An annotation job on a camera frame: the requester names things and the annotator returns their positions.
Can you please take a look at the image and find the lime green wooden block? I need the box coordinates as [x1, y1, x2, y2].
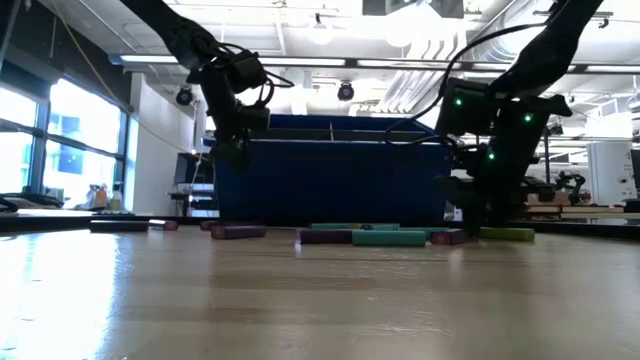
[477, 226, 536, 243]

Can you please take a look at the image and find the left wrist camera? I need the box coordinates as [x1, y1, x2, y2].
[224, 48, 270, 95]

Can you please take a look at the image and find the black monitor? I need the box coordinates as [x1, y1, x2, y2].
[173, 152, 216, 186]

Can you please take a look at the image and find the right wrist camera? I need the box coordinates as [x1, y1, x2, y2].
[434, 77, 494, 136]

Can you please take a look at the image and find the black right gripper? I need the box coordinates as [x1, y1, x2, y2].
[434, 94, 574, 236]

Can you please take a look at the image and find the yellow hanging cable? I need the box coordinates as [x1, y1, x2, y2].
[49, 0, 191, 154]

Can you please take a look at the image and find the large glass window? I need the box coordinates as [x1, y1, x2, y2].
[0, 74, 132, 211]

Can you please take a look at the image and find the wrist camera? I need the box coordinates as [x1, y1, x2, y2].
[434, 77, 494, 136]
[224, 48, 270, 95]

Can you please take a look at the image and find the black keyboard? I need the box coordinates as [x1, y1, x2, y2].
[0, 192, 65, 214]

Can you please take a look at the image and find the white cabinet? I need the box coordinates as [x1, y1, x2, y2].
[586, 139, 637, 206]

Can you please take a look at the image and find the brown cardboard box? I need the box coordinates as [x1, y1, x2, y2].
[524, 192, 572, 207]

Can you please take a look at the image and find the background wooden table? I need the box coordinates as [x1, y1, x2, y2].
[522, 203, 626, 221]

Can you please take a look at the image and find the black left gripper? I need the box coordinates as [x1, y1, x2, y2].
[187, 64, 271, 169]

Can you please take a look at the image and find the blue plastic bin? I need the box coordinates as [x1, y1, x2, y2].
[202, 113, 454, 227]

